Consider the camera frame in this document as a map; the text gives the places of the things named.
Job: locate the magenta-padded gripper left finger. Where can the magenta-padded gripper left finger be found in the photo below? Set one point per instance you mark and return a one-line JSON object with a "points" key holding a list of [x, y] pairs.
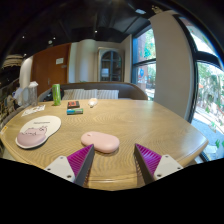
{"points": [[63, 166]]}

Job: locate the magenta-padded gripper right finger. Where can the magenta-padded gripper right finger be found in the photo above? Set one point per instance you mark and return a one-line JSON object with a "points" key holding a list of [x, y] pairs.
{"points": [[160, 165]]}

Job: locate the pink computer mouse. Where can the pink computer mouse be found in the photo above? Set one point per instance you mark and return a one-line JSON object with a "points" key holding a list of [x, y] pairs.
{"points": [[100, 141]]}

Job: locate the white mouse pad pink rest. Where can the white mouse pad pink rest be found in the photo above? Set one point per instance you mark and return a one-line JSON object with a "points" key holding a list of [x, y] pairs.
{"points": [[38, 131]]}

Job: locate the green small pack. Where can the green small pack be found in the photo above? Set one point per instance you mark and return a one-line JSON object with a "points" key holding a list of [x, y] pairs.
{"points": [[75, 111]]}

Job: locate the black and red small box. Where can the black and red small box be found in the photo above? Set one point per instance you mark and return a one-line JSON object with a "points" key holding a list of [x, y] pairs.
{"points": [[73, 104]]}

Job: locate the printed paper sheet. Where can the printed paper sheet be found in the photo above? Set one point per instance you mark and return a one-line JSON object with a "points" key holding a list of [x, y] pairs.
{"points": [[33, 110]]}

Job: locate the crumpled white tissue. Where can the crumpled white tissue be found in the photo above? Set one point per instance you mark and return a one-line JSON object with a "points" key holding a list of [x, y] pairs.
{"points": [[92, 102]]}

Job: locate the black backpack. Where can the black backpack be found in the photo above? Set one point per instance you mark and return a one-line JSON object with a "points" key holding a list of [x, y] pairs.
{"points": [[48, 96]]}

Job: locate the striped cushion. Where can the striped cushion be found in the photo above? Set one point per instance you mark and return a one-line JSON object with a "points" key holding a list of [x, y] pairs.
{"points": [[108, 94], [67, 95], [85, 94]]}

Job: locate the green drink can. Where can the green drink can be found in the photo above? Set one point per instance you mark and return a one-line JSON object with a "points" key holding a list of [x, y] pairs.
{"points": [[56, 95]]}

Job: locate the clear shaker bottle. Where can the clear shaker bottle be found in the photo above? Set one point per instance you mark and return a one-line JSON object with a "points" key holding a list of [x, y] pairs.
{"points": [[32, 95]]}

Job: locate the brown curved sofa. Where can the brown curved sofa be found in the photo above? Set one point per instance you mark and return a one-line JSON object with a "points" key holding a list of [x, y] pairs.
{"points": [[130, 90]]}

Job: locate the large dark framed window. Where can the large dark framed window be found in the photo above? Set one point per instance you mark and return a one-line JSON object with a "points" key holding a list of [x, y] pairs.
{"points": [[208, 93]]}

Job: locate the brown wooden door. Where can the brown wooden door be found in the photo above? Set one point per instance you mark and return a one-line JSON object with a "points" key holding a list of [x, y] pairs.
{"points": [[46, 71]]}

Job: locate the white door sign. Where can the white door sign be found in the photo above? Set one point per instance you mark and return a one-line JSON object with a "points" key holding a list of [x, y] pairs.
{"points": [[59, 61]]}

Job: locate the arched glass door cabinet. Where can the arched glass door cabinet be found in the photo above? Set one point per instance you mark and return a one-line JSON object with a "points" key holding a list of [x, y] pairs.
{"points": [[111, 65]]}

